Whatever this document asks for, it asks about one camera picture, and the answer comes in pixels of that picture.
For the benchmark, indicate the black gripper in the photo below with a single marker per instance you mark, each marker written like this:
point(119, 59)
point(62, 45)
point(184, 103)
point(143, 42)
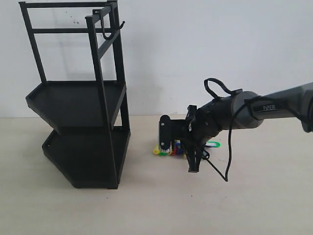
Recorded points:
point(170, 130)

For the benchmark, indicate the colourful key tag bunch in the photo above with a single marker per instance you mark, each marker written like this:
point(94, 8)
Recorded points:
point(177, 150)

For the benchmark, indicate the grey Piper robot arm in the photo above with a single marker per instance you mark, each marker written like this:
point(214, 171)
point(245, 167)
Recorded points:
point(238, 110)

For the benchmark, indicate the black two-tier metal rack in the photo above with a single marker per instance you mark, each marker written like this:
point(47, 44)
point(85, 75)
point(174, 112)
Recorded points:
point(89, 119)

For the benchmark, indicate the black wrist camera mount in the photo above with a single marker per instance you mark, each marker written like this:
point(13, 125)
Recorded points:
point(194, 156)

